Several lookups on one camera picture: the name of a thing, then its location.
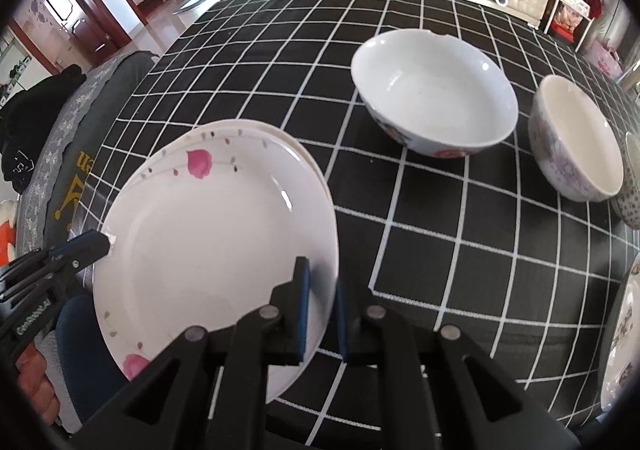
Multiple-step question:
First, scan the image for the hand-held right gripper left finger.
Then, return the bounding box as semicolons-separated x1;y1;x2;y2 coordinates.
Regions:
70;256;313;450

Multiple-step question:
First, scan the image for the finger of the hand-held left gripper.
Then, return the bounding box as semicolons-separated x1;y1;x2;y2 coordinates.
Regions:
0;229;112;303

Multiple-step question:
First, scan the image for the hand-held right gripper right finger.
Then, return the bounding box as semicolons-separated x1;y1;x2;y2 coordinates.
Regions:
336;274;583;450

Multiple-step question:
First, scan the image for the white plate with pink flowers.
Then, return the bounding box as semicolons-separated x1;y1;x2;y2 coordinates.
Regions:
92;132;339;404

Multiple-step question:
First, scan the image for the white plate with brown print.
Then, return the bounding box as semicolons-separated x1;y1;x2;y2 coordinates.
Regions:
599;255;640;413

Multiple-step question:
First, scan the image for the dark rimmed dotted bowl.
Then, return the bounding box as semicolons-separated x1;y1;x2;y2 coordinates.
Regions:
611;131;640;231

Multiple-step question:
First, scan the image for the person's left hand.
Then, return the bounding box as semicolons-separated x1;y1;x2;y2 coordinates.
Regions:
14;344;60;427

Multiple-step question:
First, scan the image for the person's dark blue clothing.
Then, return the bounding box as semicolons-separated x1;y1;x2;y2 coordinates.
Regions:
54;294;132;433

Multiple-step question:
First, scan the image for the orange white toy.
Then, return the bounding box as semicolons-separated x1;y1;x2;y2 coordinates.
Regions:
0;200;19;272

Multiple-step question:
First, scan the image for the black checked tablecloth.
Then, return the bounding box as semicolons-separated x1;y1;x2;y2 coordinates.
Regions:
75;0;640;446

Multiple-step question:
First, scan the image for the black garment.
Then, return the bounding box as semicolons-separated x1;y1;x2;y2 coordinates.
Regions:
0;64;88;194

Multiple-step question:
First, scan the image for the grey sofa cover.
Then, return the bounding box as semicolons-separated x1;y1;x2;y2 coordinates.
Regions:
15;51;156;253

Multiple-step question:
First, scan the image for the red brown door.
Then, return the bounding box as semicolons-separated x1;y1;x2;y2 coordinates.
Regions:
31;0;132;67

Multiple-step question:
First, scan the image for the large white bowl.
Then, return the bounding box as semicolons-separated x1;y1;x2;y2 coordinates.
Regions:
350;28;519;158

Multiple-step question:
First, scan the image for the white storage bin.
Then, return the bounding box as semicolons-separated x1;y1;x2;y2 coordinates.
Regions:
172;0;222;27

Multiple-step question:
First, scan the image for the small floral bowl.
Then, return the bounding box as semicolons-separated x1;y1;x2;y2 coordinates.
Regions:
528;74;625;203

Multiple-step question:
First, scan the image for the pink bag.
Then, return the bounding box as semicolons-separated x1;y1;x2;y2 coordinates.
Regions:
589;40;624;77

